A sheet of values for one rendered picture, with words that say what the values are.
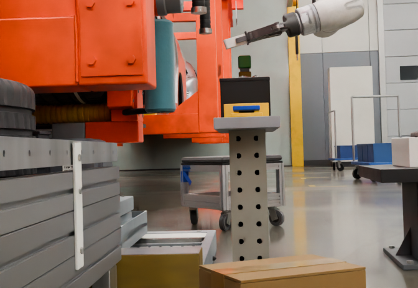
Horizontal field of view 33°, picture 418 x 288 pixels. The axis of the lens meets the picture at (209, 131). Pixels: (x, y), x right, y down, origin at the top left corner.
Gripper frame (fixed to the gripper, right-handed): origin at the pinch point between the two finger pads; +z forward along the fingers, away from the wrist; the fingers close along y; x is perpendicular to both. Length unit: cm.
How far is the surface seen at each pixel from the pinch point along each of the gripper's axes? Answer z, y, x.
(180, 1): 13.4, 9.9, -14.8
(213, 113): -6, -360, 4
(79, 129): 53, 8, 13
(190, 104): 10, -363, -8
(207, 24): 6.0, -9.6, -9.2
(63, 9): 42, 56, -11
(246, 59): -1.7, -0.4, 6.2
